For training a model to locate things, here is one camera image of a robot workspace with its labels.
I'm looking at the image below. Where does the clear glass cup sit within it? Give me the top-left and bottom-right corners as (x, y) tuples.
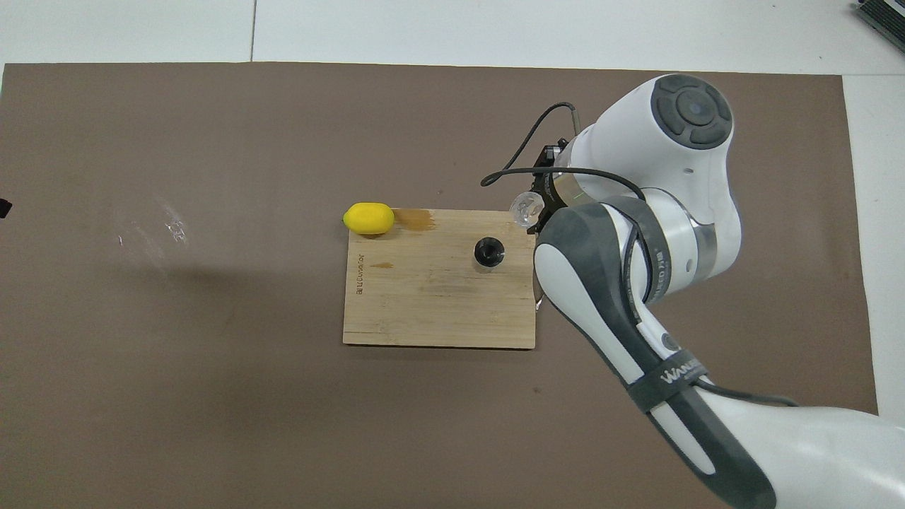
(509, 191), (547, 228)

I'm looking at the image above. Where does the wooden cutting board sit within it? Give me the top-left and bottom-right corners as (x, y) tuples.
(343, 209), (538, 349)

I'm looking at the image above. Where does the metal cocktail jigger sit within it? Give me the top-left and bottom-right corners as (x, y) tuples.
(474, 238), (506, 269)

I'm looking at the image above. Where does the grey ribbed device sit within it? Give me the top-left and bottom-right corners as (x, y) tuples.
(852, 0), (905, 50)

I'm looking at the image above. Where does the brown paper table mat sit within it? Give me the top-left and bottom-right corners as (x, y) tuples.
(0, 62), (879, 509)

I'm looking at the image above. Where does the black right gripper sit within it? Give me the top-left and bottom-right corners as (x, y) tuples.
(529, 138), (573, 234)

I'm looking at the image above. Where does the yellow lemon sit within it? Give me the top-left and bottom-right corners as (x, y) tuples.
(343, 202), (395, 236)

